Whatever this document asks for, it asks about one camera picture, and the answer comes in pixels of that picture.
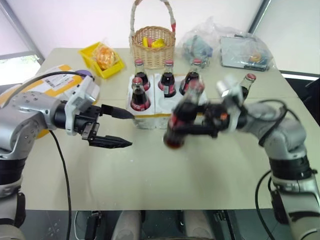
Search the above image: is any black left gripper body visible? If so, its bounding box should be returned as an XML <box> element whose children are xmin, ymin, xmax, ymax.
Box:
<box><xmin>74</xmin><ymin>104</ymin><xmax>104</xmax><ymax>147</ymax></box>

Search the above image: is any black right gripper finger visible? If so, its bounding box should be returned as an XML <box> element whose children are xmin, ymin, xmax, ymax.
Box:
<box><xmin>174</xmin><ymin>100</ymin><xmax>209</xmax><ymax>114</ymax></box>
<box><xmin>171</xmin><ymin>123</ymin><xmax>214</xmax><ymax>137</ymax></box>

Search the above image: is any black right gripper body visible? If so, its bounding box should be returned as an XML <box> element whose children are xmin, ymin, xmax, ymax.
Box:
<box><xmin>199</xmin><ymin>102</ymin><xmax>239</xmax><ymax>139</ymax></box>

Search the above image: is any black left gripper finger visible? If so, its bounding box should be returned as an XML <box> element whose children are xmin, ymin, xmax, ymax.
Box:
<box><xmin>88</xmin><ymin>135</ymin><xmax>133</xmax><ymax>149</ymax></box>
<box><xmin>100</xmin><ymin>104</ymin><xmax>136</xmax><ymax>120</ymax></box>

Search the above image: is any glass cola bottle red cap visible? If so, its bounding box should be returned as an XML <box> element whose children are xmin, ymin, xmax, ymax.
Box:
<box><xmin>159</xmin><ymin>59</ymin><xmax>177</xmax><ymax>99</ymax></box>
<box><xmin>162</xmin><ymin>79</ymin><xmax>206</xmax><ymax>150</ymax></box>
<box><xmin>179</xmin><ymin>58</ymin><xmax>204</xmax><ymax>96</ymax></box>
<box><xmin>134</xmin><ymin>58</ymin><xmax>152</xmax><ymax>92</ymax></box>
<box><xmin>237</xmin><ymin>73</ymin><xmax>258</xmax><ymax>101</ymax></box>
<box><xmin>130</xmin><ymin>76</ymin><xmax>152</xmax><ymax>112</ymax></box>

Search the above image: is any white foam bottle crate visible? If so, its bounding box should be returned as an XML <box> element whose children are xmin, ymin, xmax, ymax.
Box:
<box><xmin>124</xmin><ymin>72</ymin><xmax>209</xmax><ymax>130</ymax></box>

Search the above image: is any clear bag with grey box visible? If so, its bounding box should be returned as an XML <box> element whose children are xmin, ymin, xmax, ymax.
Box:
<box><xmin>219</xmin><ymin>31</ymin><xmax>276</xmax><ymax>73</ymax></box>

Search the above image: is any yellow plastic bin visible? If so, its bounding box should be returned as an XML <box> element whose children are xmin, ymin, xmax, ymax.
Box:
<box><xmin>77</xmin><ymin>41</ymin><xmax>126</xmax><ymax>80</ymax></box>

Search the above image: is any purple round disc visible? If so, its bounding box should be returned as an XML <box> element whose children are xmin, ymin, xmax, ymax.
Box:
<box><xmin>74</xmin><ymin>69</ymin><xmax>93</xmax><ymax>78</ymax></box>

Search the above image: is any orange item in clear wrap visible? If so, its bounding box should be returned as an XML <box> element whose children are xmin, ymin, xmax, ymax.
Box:
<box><xmin>92</xmin><ymin>44</ymin><xmax>119</xmax><ymax>71</ymax></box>

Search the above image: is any clear bag with blue items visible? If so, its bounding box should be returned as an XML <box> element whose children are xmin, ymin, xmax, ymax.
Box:
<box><xmin>175</xmin><ymin>16</ymin><xmax>216</xmax><ymax>69</ymax></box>

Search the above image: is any yellow toy in basket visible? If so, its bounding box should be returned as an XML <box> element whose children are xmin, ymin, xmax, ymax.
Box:
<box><xmin>141</xmin><ymin>36</ymin><xmax>166</xmax><ymax>49</ymax></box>

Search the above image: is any grey rounded robot leg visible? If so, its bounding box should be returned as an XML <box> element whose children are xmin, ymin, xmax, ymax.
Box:
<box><xmin>110</xmin><ymin>210</ymin><xmax>141</xmax><ymax>240</ymax></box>
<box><xmin>183</xmin><ymin>210</ymin><xmax>215</xmax><ymax>240</ymax></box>

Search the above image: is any black chair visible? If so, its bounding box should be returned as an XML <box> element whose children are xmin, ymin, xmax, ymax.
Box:
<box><xmin>284</xmin><ymin>76</ymin><xmax>320</xmax><ymax>114</ymax></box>

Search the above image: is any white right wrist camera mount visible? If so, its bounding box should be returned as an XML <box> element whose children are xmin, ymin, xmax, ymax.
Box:
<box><xmin>216</xmin><ymin>74</ymin><xmax>249</xmax><ymax>107</ymax></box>

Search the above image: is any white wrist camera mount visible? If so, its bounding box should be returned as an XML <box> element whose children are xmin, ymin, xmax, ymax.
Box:
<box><xmin>216</xmin><ymin>74</ymin><xmax>249</xmax><ymax>107</ymax></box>
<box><xmin>64</xmin><ymin>74</ymin><xmax>101</xmax><ymax>136</ymax></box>

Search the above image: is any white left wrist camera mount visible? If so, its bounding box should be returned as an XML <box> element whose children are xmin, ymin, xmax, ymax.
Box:
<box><xmin>64</xmin><ymin>74</ymin><xmax>101</xmax><ymax>136</ymax></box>

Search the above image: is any black left arm hanging cable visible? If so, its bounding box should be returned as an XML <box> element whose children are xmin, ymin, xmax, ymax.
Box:
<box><xmin>48</xmin><ymin>129</ymin><xmax>73</xmax><ymax>240</ymax></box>

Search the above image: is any black arm hanging cable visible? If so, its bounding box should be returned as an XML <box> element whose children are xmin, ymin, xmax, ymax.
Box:
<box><xmin>48</xmin><ymin>129</ymin><xmax>73</xmax><ymax>240</ymax></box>
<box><xmin>254</xmin><ymin>169</ymin><xmax>276</xmax><ymax>240</ymax></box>

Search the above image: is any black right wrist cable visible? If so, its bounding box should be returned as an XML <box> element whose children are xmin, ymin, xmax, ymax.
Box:
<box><xmin>245</xmin><ymin>99</ymin><xmax>289</xmax><ymax>149</ymax></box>

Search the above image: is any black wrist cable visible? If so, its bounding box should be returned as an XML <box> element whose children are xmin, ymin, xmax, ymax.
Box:
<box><xmin>13</xmin><ymin>71</ymin><xmax>86</xmax><ymax>101</ymax></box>
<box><xmin>245</xmin><ymin>99</ymin><xmax>289</xmax><ymax>149</ymax></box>

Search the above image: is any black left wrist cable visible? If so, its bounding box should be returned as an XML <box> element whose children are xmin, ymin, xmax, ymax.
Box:
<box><xmin>13</xmin><ymin>71</ymin><xmax>86</xmax><ymax>101</ymax></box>

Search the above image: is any wicker basket with handle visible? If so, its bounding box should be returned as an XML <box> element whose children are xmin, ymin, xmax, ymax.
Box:
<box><xmin>128</xmin><ymin>0</ymin><xmax>177</xmax><ymax>71</ymax></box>

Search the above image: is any black bracket under table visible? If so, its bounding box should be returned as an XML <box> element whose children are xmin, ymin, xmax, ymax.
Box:
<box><xmin>84</xmin><ymin>210</ymin><xmax>103</xmax><ymax>240</ymax></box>

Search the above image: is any black right arm hanging cable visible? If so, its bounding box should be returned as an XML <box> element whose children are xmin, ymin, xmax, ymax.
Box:
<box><xmin>254</xmin><ymin>169</ymin><xmax>276</xmax><ymax>240</ymax></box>

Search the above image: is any grey window frame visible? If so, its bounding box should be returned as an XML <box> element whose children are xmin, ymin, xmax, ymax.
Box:
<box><xmin>0</xmin><ymin>0</ymin><xmax>46</xmax><ymax>62</ymax></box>
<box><xmin>248</xmin><ymin>0</ymin><xmax>320</xmax><ymax>81</ymax></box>

